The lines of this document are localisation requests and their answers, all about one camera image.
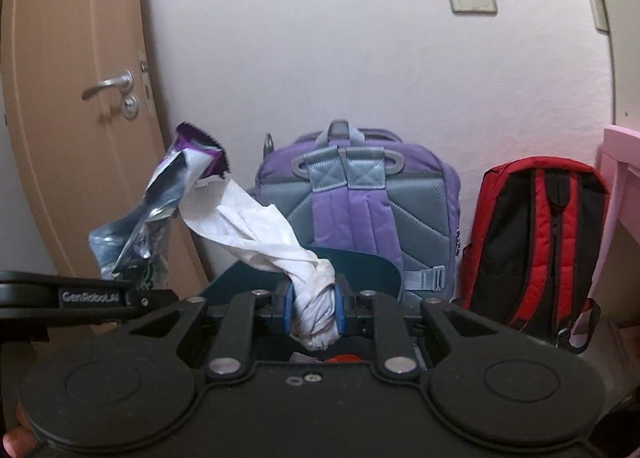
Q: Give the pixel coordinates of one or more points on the pink desk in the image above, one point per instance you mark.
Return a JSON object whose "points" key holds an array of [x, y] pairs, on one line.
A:
{"points": [[615, 282]]}

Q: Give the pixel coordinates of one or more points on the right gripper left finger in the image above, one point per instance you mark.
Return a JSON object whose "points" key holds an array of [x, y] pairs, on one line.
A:
{"points": [[282, 308]]}

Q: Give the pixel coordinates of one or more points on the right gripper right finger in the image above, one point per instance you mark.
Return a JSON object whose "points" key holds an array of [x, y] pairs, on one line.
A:
{"points": [[345, 306]]}

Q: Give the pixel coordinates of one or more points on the red black backpack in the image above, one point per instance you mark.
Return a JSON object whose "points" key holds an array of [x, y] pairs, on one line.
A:
{"points": [[535, 243]]}

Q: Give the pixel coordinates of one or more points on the beige wooden door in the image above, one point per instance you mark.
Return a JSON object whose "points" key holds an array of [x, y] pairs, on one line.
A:
{"points": [[81, 117]]}

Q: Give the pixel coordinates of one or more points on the person's hand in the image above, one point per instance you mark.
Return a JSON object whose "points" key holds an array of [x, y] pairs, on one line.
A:
{"points": [[20, 441]]}

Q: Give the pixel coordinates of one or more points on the purple grey backpack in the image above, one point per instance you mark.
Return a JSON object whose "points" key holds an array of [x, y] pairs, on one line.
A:
{"points": [[367, 191]]}

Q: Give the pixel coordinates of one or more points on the white paper tissue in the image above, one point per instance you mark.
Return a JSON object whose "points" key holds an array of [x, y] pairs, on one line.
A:
{"points": [[224, 213]]}

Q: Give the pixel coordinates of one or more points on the silver purple snack wrapper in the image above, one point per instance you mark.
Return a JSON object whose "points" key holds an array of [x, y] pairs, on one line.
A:
{"points": [[135, 247]]}

